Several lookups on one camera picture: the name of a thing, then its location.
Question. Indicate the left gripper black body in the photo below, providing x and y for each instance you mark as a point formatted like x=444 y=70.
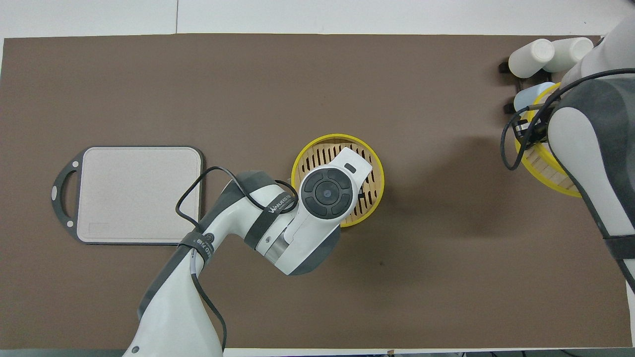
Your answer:
x=363 y=192

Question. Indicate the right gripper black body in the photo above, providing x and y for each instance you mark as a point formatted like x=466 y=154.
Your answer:
x=538 y=124

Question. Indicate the yellow steamer lid woven top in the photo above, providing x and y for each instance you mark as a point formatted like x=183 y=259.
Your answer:
x=543 y=168

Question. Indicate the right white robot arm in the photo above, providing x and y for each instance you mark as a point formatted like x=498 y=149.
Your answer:
x=595 y=148

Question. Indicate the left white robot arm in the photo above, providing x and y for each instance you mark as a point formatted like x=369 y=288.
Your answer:
x=307 y=233

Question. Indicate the yellow steamer base wooden slats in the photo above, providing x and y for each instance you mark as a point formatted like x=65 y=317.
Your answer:
x=317 y=153

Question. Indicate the light blue plastic cup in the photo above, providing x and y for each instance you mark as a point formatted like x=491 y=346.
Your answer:
x=528 y=96

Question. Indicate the black cup rack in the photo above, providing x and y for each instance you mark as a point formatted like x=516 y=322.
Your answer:
x=503 y=67

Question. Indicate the white plastic cup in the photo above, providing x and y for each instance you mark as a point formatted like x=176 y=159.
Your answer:
x=531 y=57
x=570 y=52

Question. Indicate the brown table mat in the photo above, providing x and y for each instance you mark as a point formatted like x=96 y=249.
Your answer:
x=248 y=99

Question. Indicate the white cutting board grey frame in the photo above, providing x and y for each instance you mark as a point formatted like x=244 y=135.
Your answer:
x=139 y=198

